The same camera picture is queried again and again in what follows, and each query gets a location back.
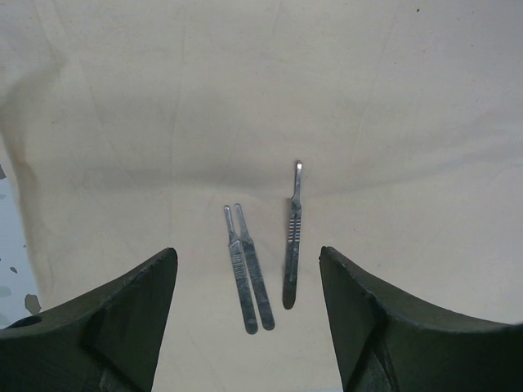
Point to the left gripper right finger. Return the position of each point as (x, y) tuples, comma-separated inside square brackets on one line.
[(386, 339)]

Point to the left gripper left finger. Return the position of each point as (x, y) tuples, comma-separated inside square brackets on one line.
[(107, 339)]

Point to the steel scalpel handle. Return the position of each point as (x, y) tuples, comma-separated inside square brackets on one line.
[(241, 276), (293, 241), (255, 273)]

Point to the beige surgical drape cloth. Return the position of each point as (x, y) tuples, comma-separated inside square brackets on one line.
[(129, 125)]

